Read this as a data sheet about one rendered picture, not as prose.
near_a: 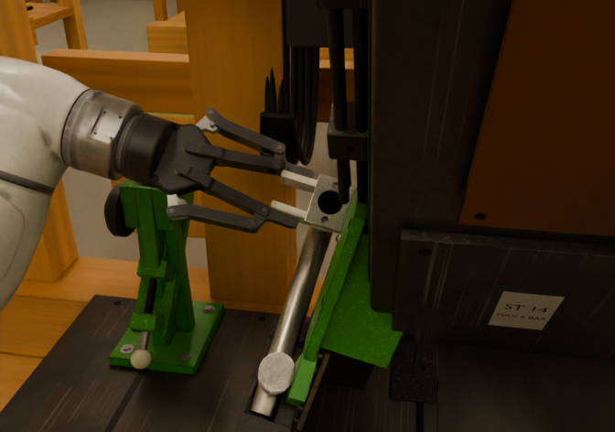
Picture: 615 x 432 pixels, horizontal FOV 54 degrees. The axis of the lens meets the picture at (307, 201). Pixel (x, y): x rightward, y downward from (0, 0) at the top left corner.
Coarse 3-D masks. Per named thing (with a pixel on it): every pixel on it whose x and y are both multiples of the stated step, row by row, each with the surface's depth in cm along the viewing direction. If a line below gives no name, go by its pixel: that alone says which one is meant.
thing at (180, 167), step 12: (180, 168) 64; (192, 168) 64; (192, 180) 64; (204, 180) 64; (216, 180) 64; (204, 192) 67; (216, 192) 64; (228, 192) 64; (240, 192) 64; (240, 204) 64; (252, 204) 64; (264, 204) 64; (264, 216) 64
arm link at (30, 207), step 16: (0, 192) 61; (16, 192) 62; (32, 192) 63; (0, 208) 60; (16, 208) 62; (32, 208) 63; (48, 208) 67; (0, 224) 60; (16, 224) 61; (32, 224) 64; (0, 240) 60; (16, 240) 62; (32, 240) 64; (0, 256) 60; (16, 256) 63; (32, 256) 66; (0, 272) 61; (16, 272) 63; (0, 288) 62; (16, 288) 65; (0, 304) 63
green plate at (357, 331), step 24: (360, 216) 51; (360, 240) 53; (336, 264) 54; (360, 264) 54; (336, 288) 54; (360, 288) 55; (312, 312) 69; (336, 312) 57; (360, 312) 57; (312, 336) 57; (336, 336) 58; (360, 336) 58; (384, 336) 57; (312, 360) 59; (360, 360) 59; (384, 360) 59
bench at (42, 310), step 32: (32, 288) 108; (64, 288) 108; (96, 288) 108; (128, 288) 108; (192, 288) 108; (320, 288) 108; (0, 320) 100; (32, 320) 100; (64, 320) 100; (0, 352) 94; (32, 352) 93; (0, 384) 87
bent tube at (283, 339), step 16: (320, 176) 64; (320, 192) 63; (336, 192) 64; (352, 192) 64; (320, 208) 71; (336, 208) 68; (320, 224) 62; (336, 224) 63; (320, 240) 72; (304, 256) 74; (320, 256) 74; (304, 272) 74; (304, 288) 74; (288, 304) 73; (304, 304) 73; (288, 320) 72; (304, 320) 73; (288, 336) 72; (272, 352) 71; (288, 352) 71; (256, 400) 69; (272, 400) 69; (272, 416) 69
